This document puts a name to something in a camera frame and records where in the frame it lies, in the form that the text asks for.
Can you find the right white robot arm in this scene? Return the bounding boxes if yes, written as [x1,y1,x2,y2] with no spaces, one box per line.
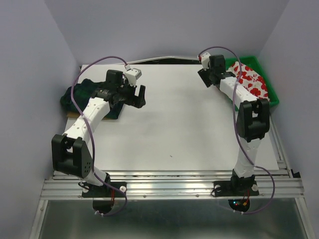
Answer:
[198,52,270,197]

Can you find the aluminium mounting rail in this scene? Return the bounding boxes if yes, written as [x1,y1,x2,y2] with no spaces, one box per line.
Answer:
[40,170,305,200]

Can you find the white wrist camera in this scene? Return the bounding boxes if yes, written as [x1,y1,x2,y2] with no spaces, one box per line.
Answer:
[124,65,142,86]
[198,52,211,70]

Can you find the green plastic bin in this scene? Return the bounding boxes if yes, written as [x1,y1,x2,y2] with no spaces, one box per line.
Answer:
[240,56,279,108]

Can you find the red poppy floral skirt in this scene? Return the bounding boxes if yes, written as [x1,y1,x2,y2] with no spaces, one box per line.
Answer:
[239,63,270,101]

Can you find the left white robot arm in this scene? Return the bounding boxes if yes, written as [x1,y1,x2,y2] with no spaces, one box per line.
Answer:
[51,68,146,196]

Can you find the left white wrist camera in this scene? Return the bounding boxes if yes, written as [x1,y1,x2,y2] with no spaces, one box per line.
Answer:
[124,65,142,86]

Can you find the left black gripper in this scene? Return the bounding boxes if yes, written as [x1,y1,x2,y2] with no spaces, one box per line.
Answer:
[117,79,146,109]

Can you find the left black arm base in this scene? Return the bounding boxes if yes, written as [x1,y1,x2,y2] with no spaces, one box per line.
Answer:
[78,174,127,217]

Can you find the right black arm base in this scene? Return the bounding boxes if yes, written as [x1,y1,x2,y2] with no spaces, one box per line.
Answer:
[211,171,259,213]

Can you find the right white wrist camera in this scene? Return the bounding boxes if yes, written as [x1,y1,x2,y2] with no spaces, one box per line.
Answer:
[198,52,211,70]

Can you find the dark green plaid skirt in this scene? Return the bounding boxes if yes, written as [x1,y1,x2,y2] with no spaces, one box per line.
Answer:
[60,79,124,120]

